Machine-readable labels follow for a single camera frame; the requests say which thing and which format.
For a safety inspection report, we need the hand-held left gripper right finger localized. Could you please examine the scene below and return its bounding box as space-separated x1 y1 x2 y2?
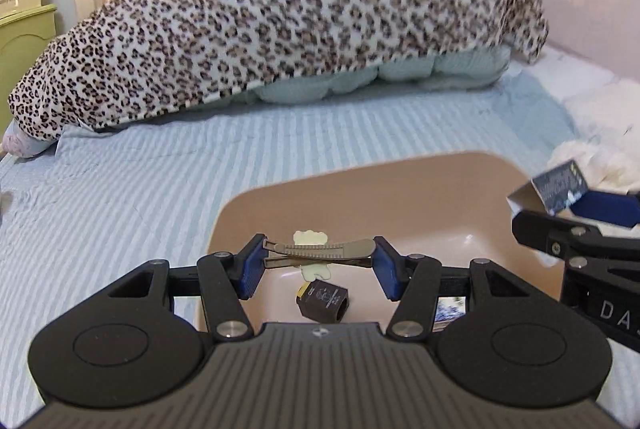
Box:
372 235 526 341

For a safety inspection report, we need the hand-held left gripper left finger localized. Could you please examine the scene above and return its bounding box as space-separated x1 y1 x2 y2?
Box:
107 233 266 341

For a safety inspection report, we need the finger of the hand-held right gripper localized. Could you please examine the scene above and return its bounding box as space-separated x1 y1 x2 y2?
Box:
569 191 640 229
511 208 640 261

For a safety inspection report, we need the small dark blue carton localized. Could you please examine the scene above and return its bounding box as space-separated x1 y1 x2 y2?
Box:
506 160 591 218

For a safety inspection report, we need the tan plastic tray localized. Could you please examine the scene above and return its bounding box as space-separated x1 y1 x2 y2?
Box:
192 151 567 336

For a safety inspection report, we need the grey metal hair clip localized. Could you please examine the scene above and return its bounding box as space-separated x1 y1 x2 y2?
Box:
262 229 376 281

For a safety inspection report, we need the white crumpled cloth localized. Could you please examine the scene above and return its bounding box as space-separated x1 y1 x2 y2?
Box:
546 79 640 201

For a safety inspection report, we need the small black box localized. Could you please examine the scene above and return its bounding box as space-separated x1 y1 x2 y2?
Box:
294 278 351 323

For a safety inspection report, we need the blue patterned packet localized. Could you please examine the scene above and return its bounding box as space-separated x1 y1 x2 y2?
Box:
434 296 469 333

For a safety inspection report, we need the blue striped bed sheet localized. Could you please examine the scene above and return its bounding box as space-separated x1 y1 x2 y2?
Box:
0 54 578 429

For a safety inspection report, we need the light green quilt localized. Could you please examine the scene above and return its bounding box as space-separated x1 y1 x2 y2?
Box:
239 45 512 106

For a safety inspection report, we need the leopard print blanket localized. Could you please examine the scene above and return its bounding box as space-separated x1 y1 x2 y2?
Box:
7 0 551 146

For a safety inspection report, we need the pale pink pillow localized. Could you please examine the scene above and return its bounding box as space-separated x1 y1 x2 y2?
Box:
2 122 65 160

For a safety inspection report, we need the green cabinet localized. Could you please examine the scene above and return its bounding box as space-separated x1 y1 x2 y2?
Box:
0 3 59 126

